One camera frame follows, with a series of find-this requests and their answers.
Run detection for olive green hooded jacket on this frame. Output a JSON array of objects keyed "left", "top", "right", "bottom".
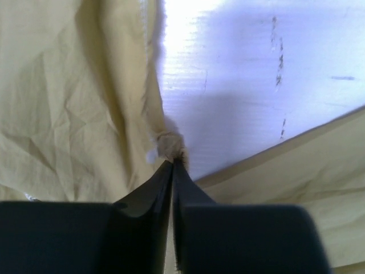
[{"left": 1, "top": 1, "right": 364, "bottom": 273}]

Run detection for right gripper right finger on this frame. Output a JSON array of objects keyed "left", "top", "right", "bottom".
[{"left": 172, "top": 160, "right": 331, "bottom": 274}]

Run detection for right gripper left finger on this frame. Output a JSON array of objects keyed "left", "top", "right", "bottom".
[{"left": 1, "top": 162, "right": 173, "bottom": 273}]

